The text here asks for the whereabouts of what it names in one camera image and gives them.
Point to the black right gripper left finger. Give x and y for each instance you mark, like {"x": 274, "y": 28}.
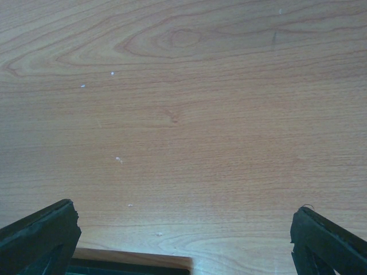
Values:
{"x": 41, "y": 243}

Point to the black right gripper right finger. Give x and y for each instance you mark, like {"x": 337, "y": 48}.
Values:
{"x": 323, "y": 247}

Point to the black and grey chessboard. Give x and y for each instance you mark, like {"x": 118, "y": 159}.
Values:
{"x": 94, "y": 267}

